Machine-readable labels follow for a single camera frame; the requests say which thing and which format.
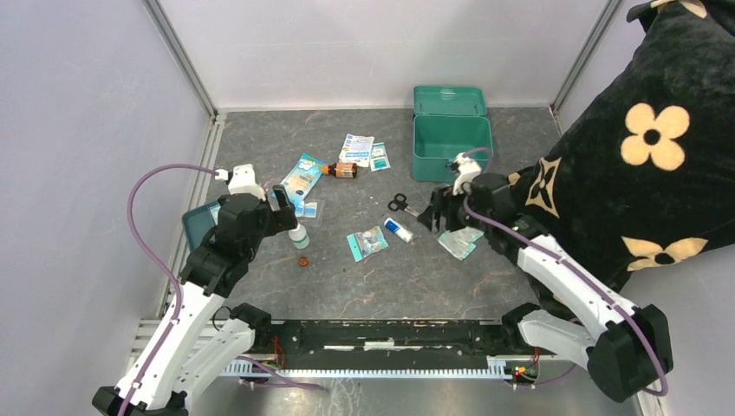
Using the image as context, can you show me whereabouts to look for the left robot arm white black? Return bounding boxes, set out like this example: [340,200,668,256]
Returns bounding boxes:
[92,185,298,415]

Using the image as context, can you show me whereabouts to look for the blue cotton swab packet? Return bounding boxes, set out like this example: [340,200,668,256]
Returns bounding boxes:
[281,153,325,205]

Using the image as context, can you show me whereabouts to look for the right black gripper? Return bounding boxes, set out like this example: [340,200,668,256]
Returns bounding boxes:
[417,181,492,233]

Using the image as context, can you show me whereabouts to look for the white blue ointment tube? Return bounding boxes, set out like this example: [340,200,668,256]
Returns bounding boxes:
[384,218,414,244]

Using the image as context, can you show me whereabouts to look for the teal plastic tray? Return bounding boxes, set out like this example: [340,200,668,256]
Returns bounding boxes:
[182,201,220,250]

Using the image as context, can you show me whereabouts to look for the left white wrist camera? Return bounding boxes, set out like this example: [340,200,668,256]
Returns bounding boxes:
[226,164,267,201]

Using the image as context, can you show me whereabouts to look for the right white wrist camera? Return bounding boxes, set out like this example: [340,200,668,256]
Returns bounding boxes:
[450,153,483,196]

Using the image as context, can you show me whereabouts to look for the green medicine kit box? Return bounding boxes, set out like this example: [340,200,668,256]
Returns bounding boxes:
[411,85,493,183]

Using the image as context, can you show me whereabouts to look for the black handled scissors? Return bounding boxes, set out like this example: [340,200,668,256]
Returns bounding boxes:
[387,192,420,218]

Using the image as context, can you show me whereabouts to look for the small teal wipe sachet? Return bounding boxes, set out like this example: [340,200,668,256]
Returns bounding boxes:
[369,142,391,172]

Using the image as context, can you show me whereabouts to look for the brown medicine bottle orange cap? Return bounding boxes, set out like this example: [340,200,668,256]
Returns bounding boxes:
[320,162,358,179]

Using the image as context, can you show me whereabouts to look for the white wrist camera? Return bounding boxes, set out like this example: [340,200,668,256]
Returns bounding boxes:
[450,153,483,196]
[226,164,267,201]

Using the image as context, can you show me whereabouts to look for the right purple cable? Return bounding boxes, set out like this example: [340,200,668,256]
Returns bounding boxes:
[445,147,670,398]

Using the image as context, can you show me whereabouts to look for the black floral cloth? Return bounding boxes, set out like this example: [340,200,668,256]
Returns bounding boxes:
[510,1,734,290]

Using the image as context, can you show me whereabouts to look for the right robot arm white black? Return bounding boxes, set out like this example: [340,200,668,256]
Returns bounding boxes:
[420,173,673,402]

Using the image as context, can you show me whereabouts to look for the white gauze packet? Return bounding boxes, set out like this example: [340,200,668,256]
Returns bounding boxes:
[338,133,374,167]

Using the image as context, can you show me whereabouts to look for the teal bandage strips stack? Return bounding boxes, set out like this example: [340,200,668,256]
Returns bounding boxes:
[437,227,484,261]

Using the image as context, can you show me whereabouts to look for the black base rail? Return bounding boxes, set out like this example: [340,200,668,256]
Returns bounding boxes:
[246,319,547,372]

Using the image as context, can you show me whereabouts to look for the white pill bottle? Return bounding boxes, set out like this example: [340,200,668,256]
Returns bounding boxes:
[288,224,309,250]

